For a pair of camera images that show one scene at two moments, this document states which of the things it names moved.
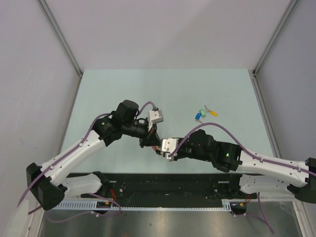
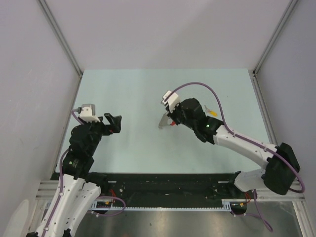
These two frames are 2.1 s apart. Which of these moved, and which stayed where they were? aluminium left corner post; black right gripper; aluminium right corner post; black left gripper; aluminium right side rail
Moved: black left gripper; black right gripper
Stayed: aluminium right side rail; aluminium right corner post; aluminium left corner post
